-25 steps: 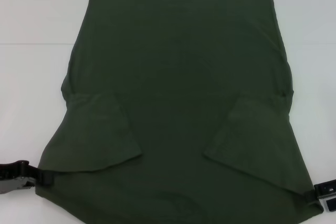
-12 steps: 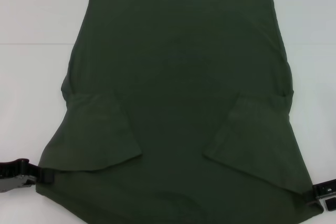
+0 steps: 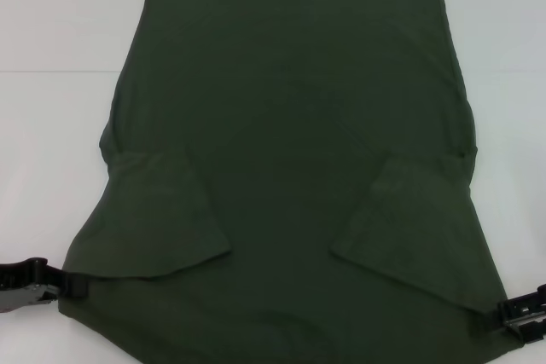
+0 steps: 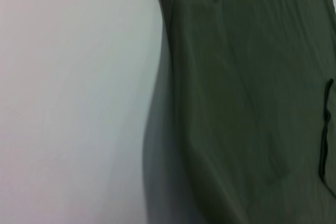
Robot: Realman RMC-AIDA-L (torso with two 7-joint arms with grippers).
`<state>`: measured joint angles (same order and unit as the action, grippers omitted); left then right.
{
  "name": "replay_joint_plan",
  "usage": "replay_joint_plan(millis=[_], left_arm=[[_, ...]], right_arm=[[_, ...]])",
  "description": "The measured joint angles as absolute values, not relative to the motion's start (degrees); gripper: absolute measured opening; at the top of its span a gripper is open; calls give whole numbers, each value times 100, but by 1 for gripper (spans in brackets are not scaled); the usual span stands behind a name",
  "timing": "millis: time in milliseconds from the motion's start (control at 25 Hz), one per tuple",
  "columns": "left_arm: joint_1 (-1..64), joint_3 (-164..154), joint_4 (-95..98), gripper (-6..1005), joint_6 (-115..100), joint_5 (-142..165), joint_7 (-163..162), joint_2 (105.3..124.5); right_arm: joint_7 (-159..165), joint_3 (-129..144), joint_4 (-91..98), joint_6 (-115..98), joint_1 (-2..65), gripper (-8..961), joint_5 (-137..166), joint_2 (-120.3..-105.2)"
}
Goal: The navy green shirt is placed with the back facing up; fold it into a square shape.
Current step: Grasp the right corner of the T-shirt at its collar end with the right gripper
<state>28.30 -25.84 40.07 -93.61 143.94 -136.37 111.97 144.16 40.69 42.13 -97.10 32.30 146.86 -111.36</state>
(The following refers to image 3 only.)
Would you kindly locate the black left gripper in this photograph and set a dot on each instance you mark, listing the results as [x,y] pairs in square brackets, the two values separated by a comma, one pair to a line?
[19,281]

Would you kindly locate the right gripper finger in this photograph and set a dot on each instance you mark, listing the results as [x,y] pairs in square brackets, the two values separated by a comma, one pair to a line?
[529,332]
[518,306]

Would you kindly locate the dark green t-shirt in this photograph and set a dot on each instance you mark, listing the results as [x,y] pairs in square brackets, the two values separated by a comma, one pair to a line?
[277,125]

